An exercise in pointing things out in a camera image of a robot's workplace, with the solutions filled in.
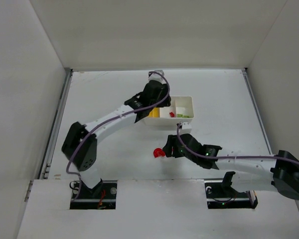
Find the yellow lego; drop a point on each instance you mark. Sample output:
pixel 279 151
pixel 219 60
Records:
pixel 155 113

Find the red arch lego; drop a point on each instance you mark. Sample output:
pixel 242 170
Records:
pixel 158 152

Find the white divided container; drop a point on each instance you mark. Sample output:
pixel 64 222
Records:
pixel 179 105

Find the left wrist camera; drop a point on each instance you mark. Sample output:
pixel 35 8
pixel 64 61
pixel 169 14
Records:
pixel 156 75

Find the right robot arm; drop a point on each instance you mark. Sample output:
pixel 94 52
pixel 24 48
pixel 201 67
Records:
pixel 277 173

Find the right aluminium rail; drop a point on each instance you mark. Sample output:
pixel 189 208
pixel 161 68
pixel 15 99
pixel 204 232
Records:
pixel 246 78

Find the left aluminium rail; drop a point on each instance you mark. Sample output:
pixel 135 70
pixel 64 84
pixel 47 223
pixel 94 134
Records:
pixel 52 138

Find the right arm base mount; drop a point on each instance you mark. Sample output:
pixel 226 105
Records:
pixel 220 195

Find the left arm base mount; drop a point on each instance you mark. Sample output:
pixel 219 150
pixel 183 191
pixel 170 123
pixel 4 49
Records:
pixel 103 198

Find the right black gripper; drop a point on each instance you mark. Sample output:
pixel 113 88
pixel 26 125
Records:
pixel 169 146

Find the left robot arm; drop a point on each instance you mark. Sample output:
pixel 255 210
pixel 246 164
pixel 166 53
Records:
pixel 81 142

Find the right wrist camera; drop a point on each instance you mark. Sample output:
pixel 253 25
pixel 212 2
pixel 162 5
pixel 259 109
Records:
pixel 184 127

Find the aluminium rail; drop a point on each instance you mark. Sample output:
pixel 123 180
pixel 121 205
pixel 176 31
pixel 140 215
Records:
pixel 52 138
pixel 246 78

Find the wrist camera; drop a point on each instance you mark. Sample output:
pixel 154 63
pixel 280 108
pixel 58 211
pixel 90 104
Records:
pixel 184 127
pixel 156 75

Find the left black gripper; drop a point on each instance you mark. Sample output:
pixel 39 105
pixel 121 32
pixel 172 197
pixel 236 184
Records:
pixel 163 90

